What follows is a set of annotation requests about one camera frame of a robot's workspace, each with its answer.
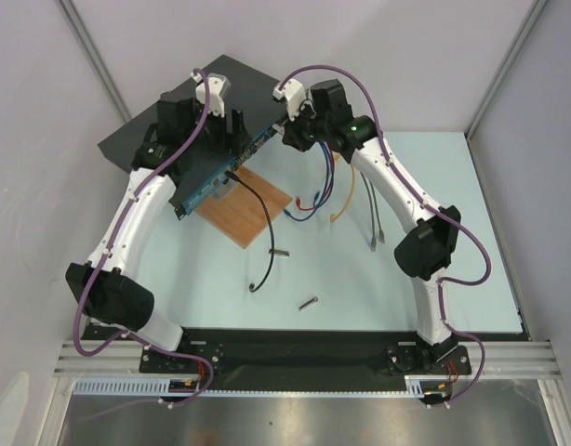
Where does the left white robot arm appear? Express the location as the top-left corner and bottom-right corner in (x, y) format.
(66, 98), (250, 372)

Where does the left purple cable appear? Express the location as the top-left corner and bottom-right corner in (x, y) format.
(73, 68), (217, 412)

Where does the silver clip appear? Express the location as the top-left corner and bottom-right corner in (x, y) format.
(272, 124), (285, 134)

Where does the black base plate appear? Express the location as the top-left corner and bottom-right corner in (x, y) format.
(139, 325), (472, 394)

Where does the long grey patch cable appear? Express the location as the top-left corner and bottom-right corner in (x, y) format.
(362, 177), (380, 253)

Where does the wooden board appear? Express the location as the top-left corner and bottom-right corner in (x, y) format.
(196, 166), (292, 249)

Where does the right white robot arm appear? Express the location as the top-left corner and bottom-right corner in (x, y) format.
(272, 79), (460, 374)

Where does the white cable duct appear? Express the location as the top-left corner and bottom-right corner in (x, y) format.
(73, 375), (448, 399)

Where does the red patch cable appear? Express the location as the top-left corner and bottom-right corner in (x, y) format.
(293, 143), (337, 213)

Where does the purple cable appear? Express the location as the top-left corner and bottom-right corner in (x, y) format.
(278, 63), (494, 409)
(73, 68), (217, 412)

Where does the dark grey network switch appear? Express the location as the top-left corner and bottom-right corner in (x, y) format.
(99, 55), (286, 217)

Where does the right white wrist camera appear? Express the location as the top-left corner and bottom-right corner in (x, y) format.
(272, 78), (307, 122)

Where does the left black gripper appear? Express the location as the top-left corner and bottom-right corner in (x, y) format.
(183, 98), (252, 157)

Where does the aluminium rail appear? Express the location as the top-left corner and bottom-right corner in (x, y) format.
(53, 341), (562, 380)

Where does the black cable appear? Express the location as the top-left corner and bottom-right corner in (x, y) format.
(224, 170), (277, 294)

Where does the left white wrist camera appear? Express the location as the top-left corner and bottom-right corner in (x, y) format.
(191, 72), (231, 118)

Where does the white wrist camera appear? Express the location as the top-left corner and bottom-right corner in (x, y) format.
(191, 72), (231, 118)
(272, 78), (307, 122)

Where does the orange plugged patch cable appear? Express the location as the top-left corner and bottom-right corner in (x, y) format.
(328, 164), (357, 225)

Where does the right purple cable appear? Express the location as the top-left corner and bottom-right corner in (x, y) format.
(278, 63), (494, 409)

